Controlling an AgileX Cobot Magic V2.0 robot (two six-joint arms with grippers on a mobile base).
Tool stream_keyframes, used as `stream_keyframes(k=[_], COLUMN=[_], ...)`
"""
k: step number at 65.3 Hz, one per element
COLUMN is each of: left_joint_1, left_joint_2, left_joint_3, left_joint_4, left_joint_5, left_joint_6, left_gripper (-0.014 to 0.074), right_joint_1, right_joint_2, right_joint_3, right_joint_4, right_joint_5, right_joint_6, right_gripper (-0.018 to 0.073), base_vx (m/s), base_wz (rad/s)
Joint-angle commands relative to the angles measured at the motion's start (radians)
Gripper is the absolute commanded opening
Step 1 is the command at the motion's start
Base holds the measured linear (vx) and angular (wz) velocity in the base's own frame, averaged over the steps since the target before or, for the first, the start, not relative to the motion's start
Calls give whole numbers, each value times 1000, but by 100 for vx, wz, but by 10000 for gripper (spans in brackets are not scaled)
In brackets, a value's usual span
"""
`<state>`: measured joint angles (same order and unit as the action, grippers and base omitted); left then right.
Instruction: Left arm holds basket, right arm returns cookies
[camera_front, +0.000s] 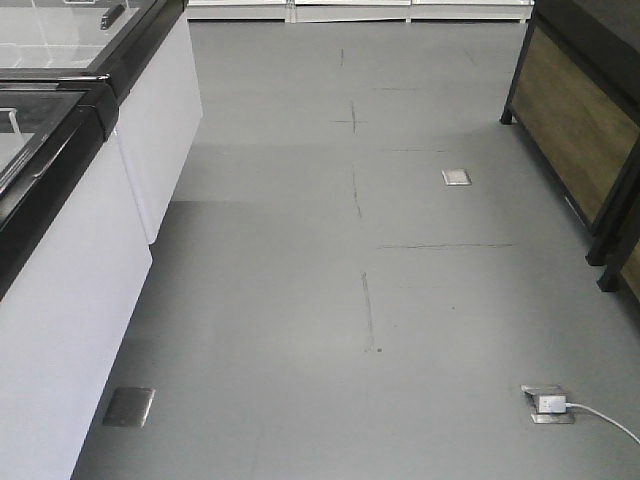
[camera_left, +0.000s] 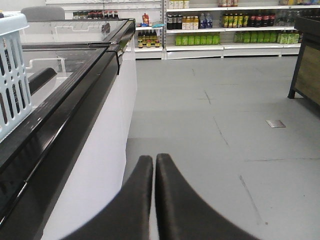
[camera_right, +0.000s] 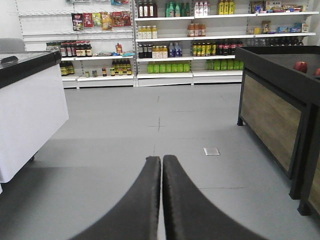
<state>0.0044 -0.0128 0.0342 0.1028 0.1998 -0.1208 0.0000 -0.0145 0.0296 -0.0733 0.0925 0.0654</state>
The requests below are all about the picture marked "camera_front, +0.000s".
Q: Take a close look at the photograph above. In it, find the white shelf unit base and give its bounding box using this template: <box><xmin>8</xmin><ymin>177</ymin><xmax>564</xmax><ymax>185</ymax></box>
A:
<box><xmin>186</xmin><ymin>0</ymin><xmax>535</xmax><ymax>23</ymax></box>

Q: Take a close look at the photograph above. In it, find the near white chest freezer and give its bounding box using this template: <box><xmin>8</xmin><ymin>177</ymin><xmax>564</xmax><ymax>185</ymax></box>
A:
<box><xmin>1</xmin><ymin>83</ymin><xmax>152</xmax><ymax>479</ymax></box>

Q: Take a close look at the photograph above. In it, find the white chest freezer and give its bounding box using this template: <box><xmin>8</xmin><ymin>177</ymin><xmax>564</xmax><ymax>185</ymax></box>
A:
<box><xmin>1</xmin><ymin>1</ymin><xmax>203</xmax><ymax>243</ymax></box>
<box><xmin>1</xmin><ymin>83</ymin><xmax>152</xmax><ymax>479</ymax></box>

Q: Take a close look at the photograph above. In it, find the closed steel floor plate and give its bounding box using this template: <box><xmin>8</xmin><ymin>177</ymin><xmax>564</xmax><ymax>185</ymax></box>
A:
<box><xmin>102</xmin><ymin>387</ymin><xmax>155</xmax><ymax>428</ymax></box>

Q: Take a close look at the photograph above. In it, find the far white chest freezer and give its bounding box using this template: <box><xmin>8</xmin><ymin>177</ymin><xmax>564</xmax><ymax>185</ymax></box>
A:
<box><xmin>1</xmin><ymin>1</ymin><xmax>203</xmax><ymax>243</ymax></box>

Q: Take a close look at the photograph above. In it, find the white power adapter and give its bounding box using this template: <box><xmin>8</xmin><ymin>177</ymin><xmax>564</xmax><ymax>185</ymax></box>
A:
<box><xmin>534</xmin><ymin>394</ymin><xmax>567</xmax><ymax>415</ymax></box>

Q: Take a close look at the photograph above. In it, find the wooden black-framed display stand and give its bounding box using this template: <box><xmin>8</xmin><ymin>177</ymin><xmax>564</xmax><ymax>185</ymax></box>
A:
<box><xmin>501</xmin><ymin>1</ymin><xmax>639</xmax><ymax>265</ymax></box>

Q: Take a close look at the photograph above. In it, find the white power cable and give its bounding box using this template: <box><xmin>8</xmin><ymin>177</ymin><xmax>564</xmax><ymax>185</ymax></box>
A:
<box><xmin>564</xmin><ymin>402</ymin><xmax>640</xmax><ymax>446</ymax></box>

